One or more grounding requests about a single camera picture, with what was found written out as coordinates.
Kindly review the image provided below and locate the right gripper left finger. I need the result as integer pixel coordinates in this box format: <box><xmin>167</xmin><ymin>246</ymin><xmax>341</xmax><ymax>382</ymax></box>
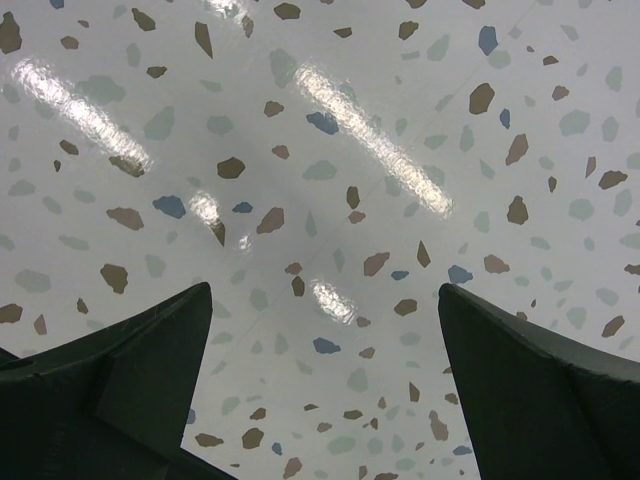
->
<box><xmin>1</xmin><ymin>282</ymin><xmax>230</xmax><ymax>480</ymax></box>

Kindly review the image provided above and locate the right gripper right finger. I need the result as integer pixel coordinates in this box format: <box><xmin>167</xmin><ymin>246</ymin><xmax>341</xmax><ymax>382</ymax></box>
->
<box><xmin>438</xmin><ymin>284</ymin><xmax>639</xmax><ymax>480</ymax></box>

